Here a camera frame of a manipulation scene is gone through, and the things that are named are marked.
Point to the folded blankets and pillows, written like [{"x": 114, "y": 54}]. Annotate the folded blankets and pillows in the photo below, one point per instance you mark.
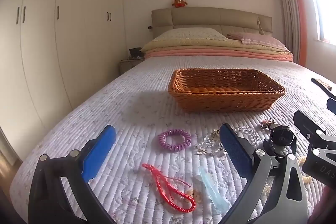
[{"x": 210, "y": 45}]

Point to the window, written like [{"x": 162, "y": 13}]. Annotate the window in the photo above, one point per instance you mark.
[{"x": 324, "y": 3}]

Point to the beige padded headboard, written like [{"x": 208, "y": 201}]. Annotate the beige padded headboard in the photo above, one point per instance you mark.
[{"x": 210, "y": 16}]

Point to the black device on nightstand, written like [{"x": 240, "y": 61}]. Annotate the black device on nightstand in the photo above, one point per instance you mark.
[{"x": 136, "y": 52}]

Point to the cream hair clip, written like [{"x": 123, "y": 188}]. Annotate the cream hair clip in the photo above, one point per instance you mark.
[{"x": 307, "y": 179}]

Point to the white built-in wardrobe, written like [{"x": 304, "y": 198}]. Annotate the white built-in wardrobe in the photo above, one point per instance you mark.
[{"x": 78, "y": 29}]

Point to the folded pink blanket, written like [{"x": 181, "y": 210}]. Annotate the folded pink blanket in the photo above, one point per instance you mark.
[{"x": 218, "y": 54}]

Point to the black wrist watch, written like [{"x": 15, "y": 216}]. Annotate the black wrist watch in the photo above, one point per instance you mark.
[{"x": 282, "y": 138}]

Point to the cream floral pillow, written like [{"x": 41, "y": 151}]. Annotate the cream floral pillow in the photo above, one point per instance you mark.
[{"x": 189, "y": 34}]

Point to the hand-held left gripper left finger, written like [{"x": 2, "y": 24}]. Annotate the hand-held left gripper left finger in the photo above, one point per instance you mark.
[{"x": 101, "y": 153}]

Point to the brown wicker basket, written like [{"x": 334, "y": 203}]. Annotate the brown wicker basket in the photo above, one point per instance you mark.
[{"x": 225, "y": 90}]

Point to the small pink hair clip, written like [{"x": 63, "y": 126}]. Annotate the small pink hair clip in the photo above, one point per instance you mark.
[{"x": 267, "y": 124}]

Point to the pink checked pillow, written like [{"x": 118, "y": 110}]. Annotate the pink checked pillow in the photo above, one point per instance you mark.
[{"x": 257, "y": 39}]

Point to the translucent blue hair clip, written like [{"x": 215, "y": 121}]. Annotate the translucent blue hair clip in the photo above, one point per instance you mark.
[{"x": 214, "y": 192}]

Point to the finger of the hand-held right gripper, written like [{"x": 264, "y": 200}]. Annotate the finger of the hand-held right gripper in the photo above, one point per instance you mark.
[
  {"x": 307, "y": 123},
  {"x": 332, "y": 104}
]

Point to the beige nightstand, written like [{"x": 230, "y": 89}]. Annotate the beige nightstand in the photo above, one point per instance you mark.
[{"x": 128, "y": 66}]

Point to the orange plush toy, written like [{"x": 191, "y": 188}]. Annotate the orange plush toy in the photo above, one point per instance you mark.
[{"x": 179, "y": 3}]

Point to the quilted lilac bedspread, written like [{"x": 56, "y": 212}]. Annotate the quilted lilac bedspread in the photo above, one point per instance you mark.
[{"x": 126, "y": 108}]

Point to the grey and orange curtain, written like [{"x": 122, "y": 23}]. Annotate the grey and orange curtain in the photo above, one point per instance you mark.
[{"x": 291, "y": 11}]

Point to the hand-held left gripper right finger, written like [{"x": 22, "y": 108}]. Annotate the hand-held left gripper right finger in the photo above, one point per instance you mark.
[{"x": 236, "y": 151}]

